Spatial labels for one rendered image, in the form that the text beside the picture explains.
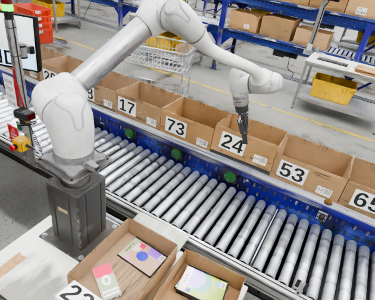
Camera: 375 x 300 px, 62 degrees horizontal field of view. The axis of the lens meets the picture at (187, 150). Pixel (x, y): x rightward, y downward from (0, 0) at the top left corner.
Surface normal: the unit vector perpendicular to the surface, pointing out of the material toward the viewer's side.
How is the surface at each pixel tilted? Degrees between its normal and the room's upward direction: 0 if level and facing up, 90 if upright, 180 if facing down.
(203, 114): 89
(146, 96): 89
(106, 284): 0
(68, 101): 7
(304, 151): 89
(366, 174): 89
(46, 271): 0
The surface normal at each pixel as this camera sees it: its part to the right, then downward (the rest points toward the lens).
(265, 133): -0.46, 0.33
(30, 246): 0.13, -0.83
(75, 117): 0.56, 0.23
